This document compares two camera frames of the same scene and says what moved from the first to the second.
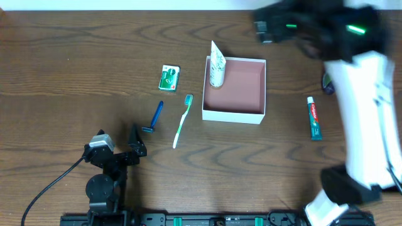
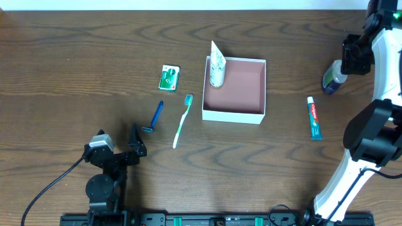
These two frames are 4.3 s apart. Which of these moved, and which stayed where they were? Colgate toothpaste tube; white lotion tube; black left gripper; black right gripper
Moved: black right gripper
Stayed: black left gripper; white lotion tube; Colgate toothpaste tube
